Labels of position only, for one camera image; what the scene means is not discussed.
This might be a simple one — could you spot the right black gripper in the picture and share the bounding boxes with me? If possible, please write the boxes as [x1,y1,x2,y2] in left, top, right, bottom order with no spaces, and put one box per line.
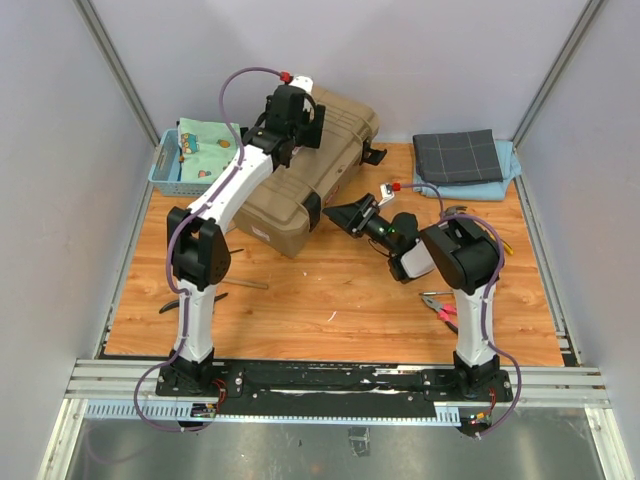
[323,193,399,255]

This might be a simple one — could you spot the tan plastic tool box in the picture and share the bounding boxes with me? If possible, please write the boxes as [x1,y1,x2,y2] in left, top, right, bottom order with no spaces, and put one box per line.
[234,86,384,258]

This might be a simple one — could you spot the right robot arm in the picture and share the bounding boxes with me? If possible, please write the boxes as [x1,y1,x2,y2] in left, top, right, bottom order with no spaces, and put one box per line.
[323,194,513,402]

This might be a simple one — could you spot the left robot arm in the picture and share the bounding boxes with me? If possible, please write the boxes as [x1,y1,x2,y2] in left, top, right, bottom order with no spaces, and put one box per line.
[157,76,325,396]

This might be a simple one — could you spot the small claw hammer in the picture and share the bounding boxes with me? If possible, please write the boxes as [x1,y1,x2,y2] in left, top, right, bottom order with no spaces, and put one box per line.
[440,205,467,220]

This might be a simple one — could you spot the green cartoon print cloth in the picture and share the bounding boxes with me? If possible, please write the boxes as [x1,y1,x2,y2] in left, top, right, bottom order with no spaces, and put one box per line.
[177,117,240,184]

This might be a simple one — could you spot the dark grey checked cloth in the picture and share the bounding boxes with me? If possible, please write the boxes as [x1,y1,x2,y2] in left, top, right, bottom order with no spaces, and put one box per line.
[412,129,504,186]

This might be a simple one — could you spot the blue plastic basket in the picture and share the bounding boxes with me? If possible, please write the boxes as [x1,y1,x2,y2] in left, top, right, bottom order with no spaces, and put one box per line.
[148,128,207,197]

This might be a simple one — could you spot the light blue folded cloth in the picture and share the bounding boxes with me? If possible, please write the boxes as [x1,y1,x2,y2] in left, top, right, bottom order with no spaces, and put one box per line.
[408,140,521,201]

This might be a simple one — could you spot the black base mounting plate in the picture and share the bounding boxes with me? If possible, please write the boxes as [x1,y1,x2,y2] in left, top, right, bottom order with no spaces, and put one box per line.
[156,359,514,417]

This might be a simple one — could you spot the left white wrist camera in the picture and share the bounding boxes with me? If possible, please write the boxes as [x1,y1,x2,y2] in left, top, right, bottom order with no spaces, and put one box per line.
[279,71,314,94]

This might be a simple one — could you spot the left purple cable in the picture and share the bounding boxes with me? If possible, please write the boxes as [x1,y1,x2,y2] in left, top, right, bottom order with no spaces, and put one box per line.
[133,67,291,464]

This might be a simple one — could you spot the purple cable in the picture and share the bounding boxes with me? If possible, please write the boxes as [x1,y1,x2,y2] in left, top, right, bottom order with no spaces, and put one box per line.
[394,182,524,441]
[133,67,291,464]

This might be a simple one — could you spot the wooden handle tool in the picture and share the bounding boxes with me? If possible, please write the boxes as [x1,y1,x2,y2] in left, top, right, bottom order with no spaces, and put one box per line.
[221,278,269,290]

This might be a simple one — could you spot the red handled pliers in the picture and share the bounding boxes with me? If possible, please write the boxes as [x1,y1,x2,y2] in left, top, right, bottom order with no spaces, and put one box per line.
[421,295,458,334]

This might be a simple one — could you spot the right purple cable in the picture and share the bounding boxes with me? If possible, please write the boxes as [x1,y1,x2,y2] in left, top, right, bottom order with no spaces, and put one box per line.
[394,182,524,441]

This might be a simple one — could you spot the yellow black handled pliers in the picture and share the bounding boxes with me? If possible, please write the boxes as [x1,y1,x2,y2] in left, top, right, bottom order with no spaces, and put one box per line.
[499,238,514,255]

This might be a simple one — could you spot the blue slotted cable duct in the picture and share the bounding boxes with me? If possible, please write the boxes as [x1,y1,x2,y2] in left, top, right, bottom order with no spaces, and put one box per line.
[85,400,462,427]

